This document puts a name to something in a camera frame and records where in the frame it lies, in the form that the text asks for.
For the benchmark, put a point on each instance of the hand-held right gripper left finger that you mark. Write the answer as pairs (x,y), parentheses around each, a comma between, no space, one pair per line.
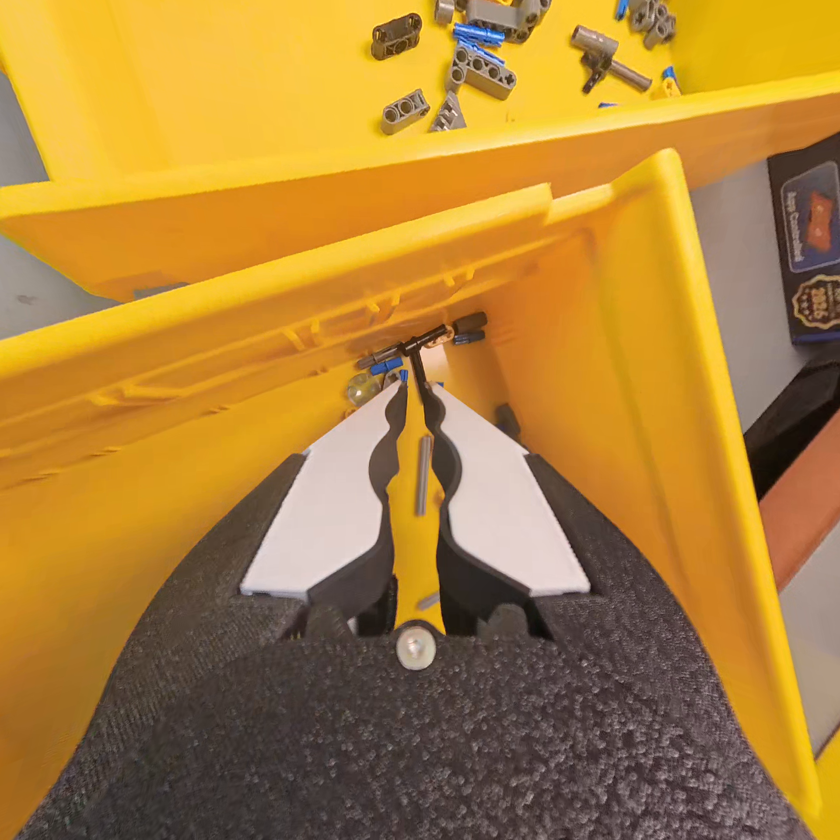
(315,525)

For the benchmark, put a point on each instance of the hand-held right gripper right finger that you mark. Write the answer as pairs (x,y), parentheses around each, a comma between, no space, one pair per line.
(518,525)

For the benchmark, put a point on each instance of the yellow plastic bin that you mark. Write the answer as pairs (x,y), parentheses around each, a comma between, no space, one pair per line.
(623,394)
(197,98)
(830,787)

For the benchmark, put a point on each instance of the assorted lego parts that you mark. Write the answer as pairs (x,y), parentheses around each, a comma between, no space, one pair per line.
(469,321)

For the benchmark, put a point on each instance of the blue lego set box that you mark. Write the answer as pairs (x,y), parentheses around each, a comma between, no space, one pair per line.
(810,262)

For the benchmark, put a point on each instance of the black two-hole lego beam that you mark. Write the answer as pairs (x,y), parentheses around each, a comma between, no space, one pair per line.
(396,37)

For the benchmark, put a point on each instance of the dark object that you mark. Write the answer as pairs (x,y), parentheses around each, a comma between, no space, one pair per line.
(787,426)

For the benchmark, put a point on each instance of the brown wooden board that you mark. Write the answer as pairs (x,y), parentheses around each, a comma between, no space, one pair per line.
(807,512)

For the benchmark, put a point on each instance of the pile of grey blue parts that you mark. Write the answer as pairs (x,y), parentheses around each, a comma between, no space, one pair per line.
(479,65)

